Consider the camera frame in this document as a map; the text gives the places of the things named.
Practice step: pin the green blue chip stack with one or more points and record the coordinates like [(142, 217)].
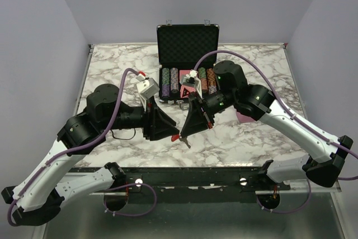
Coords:
[(165, 83)]

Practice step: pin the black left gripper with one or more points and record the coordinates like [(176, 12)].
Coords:
[(156, 125)]

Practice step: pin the black poker chip case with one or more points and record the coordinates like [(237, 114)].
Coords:
[(181, 46)]

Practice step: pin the red playing card deck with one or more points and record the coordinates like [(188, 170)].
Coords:
[(183, 77)]

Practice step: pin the red triangular dealer button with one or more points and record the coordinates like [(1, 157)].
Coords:
[(184, 92)]

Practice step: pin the green chip stack right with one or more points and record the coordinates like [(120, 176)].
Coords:
[(203, 79)]

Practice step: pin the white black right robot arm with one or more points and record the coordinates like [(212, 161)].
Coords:
[(324, 157)]

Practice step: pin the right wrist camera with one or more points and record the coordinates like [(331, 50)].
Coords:
[(193, 78)]

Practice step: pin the orange black chip stack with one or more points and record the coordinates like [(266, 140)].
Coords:
[(212, 88)]

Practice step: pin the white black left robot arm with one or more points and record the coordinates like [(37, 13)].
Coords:
[(42, 195)]

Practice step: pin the orange blue chip stack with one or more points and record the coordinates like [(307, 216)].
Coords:
[(174, 84)]

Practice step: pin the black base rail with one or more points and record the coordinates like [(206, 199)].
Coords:
[(181, 185)]

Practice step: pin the pink box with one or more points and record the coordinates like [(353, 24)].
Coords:
[(244, 119)]

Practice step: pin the red key tag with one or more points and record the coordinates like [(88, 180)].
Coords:
[(175, 137)]

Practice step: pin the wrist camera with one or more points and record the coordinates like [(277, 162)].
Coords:
[(193, 78), (146, 88)]

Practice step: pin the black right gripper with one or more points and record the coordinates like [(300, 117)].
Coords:
[(197, 120)]

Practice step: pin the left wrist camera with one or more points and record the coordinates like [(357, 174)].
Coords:
[(146, 88)]

